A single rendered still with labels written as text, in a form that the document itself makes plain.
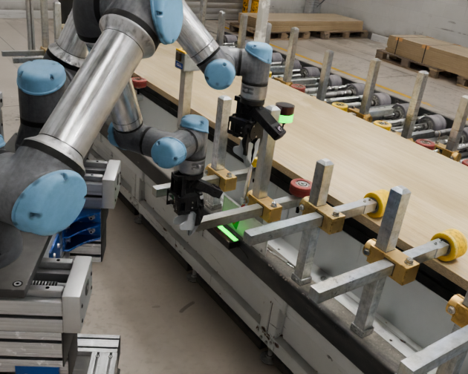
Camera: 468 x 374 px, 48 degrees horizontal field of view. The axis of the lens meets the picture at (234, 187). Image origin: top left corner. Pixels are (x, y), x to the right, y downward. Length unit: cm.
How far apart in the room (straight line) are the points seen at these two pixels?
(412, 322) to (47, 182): 115
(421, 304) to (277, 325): 74
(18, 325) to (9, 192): 31
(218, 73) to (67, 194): 57
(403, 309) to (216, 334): 104
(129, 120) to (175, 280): 155
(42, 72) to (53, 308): 62
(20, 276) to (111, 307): 157
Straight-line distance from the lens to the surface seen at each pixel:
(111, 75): 98
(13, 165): 92
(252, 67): 147
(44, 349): 114
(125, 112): 130
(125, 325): 248
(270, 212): 165
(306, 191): 173
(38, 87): 141
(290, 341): 220
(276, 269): 167
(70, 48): 152
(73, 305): 106
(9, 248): 105
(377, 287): 142
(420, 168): 213
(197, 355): 236
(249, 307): 236
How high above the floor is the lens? 164
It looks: 26 degrees down
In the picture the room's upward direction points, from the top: 7 degrees clockwise
